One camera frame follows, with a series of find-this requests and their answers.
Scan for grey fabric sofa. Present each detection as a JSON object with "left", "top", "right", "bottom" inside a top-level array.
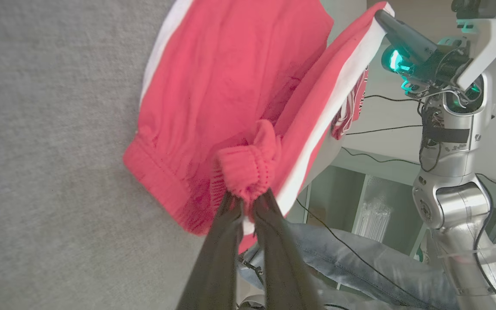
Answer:
[{"left": 0, "top": 0, "right": 240, "bottom": 310}]

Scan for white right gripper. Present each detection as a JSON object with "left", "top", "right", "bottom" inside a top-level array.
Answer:
[{"left": 375, "top": 9, "right": 496, "bottom": 92}]

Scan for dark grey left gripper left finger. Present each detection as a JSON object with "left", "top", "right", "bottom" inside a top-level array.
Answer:
[{"left": 177, "top": 191, "right": 245, "bottom": 310}]

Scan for red knitted garment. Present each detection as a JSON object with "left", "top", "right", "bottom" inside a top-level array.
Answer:
[{"left": 209, "top": 120, "right": 283, "bottom": 205}]

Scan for clear plastic bag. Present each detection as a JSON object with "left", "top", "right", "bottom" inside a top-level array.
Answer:
[{"left": 355, "top": 197, "right": 393, "bottom": 242}]

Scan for thin black loose cable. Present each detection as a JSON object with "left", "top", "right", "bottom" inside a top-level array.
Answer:
[
  {"left": 362, "top": 93, "right": 422, "bottom": 103},
  {"left": 294, "top": 198, "right": 440, "bottom": 310},
  {"left": 344, "top": 124, "right": 423, "bottom": 136},
  {"left": 341, "top": 146, "right": 422, "bottom": 167}
]

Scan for blue denim jeans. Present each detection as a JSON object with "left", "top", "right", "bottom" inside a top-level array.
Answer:
[{"left": 237, "top": 221, "right": 460, "bottom": 310}]

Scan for white open shelf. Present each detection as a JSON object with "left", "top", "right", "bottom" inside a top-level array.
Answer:
[{"left": 287, "top": 146, "right": 496, "bottom": 270}]

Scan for red shirt with white sleeves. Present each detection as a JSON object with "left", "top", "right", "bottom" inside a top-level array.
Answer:
[{"left": 123, "top": 0, "right": 396, "bottom": 254}]

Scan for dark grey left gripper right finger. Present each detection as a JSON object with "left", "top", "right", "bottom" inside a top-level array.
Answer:
[{"left": 254, "top": 189, "right": 322, "bottom": 310}]

